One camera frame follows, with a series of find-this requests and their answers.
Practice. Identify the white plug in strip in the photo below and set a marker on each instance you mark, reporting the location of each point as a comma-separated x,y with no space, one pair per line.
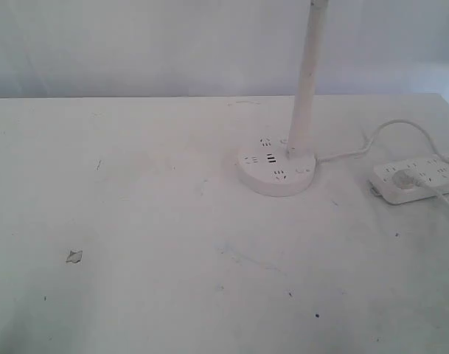
406,180

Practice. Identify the white desk lamp with sockets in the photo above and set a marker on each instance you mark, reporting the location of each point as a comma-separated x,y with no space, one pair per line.
282,169

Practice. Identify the small torn paper scrap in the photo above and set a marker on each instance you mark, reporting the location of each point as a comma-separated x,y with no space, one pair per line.
74,257

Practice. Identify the white power strip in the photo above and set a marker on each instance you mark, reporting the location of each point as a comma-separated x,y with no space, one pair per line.
430,169

